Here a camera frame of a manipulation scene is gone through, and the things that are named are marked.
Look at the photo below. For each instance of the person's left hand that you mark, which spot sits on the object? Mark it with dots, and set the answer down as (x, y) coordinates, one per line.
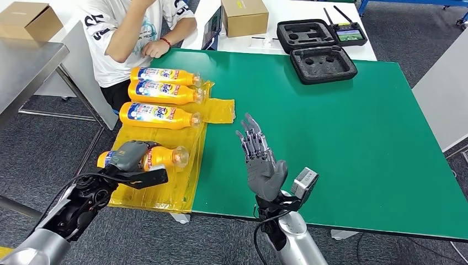
(155, 49)

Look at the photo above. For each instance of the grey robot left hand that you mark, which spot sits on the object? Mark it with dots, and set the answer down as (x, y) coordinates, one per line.
(129, 155)

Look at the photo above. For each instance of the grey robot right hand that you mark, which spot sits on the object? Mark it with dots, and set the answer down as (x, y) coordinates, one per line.
(265, 175)

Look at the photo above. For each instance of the orange detergent bottle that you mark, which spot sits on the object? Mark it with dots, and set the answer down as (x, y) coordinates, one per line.
(175, 120)
(183, 96)
(183, 77)
(164, 156)

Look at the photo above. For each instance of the person's left forearm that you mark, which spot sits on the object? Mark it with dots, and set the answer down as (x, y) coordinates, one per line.
(183, 30)

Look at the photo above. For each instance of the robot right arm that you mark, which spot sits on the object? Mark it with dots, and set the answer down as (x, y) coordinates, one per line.
(296, 241)

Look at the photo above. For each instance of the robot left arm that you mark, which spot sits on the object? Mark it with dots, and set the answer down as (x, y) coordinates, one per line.
(44, 234)

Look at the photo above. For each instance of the person's right forearm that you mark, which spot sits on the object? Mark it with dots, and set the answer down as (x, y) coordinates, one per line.
(126, 34)

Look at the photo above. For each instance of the person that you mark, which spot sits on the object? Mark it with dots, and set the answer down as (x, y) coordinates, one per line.
(109, 22)

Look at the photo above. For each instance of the yellow plastic sheet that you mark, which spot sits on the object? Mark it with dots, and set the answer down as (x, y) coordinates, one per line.
(175, 183)

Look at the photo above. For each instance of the dark tablet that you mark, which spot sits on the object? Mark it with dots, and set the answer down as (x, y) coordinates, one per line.
(211, 30)

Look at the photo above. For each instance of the white table foot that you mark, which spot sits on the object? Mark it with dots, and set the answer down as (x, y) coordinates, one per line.
(181, 218)
(343, 234)

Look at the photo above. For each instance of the cardboard box with yellow label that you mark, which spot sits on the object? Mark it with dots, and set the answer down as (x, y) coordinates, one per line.
(243, 18)

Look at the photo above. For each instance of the black pen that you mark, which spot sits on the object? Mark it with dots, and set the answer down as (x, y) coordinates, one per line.
(259, 37)

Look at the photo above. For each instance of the black foam-lined case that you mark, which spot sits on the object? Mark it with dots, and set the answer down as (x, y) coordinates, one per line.
(321, 66)

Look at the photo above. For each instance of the plain cardboard box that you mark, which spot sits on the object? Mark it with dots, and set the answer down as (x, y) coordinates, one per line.
(27, 21)

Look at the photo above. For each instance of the steel table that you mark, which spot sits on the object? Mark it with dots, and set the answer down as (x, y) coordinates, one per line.
(25, 69)

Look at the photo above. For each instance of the black remote controller with screen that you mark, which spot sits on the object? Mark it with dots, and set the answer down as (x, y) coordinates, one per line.
(349, 36)

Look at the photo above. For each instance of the pale grey table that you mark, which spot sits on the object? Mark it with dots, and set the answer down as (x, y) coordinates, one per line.
(442, 95)

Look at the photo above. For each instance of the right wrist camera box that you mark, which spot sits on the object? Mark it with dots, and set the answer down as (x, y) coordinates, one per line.
(305, 184)

